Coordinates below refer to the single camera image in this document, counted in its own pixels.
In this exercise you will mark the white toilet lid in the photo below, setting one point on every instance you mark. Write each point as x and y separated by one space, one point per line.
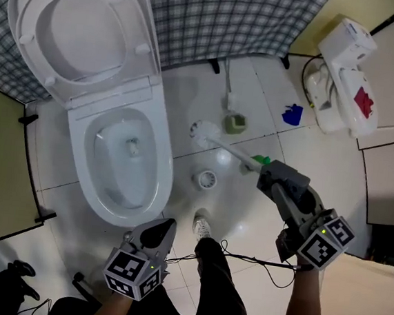
148 10

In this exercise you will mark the small white toilet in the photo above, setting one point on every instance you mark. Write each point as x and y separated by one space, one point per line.
346 46

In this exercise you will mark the blue cloth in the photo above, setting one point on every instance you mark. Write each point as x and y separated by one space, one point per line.
292 114

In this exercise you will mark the white toilet bowl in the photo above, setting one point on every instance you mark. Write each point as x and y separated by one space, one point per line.
161 143

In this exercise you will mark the white toilet brush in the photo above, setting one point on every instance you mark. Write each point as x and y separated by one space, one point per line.
204 131

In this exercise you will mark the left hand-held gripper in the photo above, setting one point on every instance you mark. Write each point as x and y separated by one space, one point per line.
130 271

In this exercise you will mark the green brush holder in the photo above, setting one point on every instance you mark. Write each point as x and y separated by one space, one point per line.
235 123

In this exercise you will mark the plaid curtain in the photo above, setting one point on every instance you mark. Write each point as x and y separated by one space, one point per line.
214 16

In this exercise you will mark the round white floor drain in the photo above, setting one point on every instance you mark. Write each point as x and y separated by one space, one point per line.
204 180

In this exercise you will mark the red cloth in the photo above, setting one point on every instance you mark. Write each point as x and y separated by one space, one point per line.
363 100

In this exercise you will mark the person's black trouser leg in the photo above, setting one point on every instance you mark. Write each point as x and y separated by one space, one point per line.
219 287

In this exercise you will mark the person's right forearm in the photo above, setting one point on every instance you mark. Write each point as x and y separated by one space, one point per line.
304 302

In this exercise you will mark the person's white shoe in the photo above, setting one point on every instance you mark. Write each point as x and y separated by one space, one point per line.
202 228

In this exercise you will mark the thin white stick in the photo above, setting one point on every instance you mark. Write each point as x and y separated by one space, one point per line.
388 127

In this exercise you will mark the black shoe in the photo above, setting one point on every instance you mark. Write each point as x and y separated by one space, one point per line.
29 291
23 268

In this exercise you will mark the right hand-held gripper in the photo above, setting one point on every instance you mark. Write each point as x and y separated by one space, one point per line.
297 197

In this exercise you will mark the white toilet seat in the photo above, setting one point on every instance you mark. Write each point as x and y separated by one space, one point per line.
30 16

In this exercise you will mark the person's left forearm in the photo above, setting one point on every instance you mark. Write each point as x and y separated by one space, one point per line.
113 309

